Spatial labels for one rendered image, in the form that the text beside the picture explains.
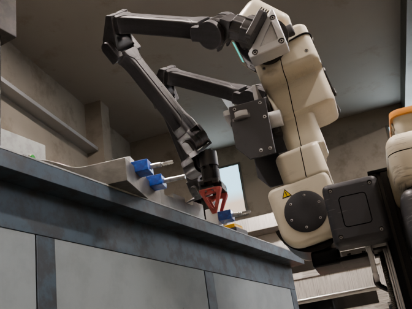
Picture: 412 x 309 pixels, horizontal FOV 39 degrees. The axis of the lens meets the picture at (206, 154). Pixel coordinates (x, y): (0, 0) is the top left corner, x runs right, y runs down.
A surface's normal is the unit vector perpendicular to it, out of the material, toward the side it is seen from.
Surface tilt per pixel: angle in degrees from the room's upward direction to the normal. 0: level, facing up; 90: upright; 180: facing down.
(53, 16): 180
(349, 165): 90
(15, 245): 90
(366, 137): 90
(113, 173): 90
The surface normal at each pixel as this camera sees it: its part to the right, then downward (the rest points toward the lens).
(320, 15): 0.14, 0.91
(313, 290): -0.33, -0.33
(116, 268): 0.85, -0.31
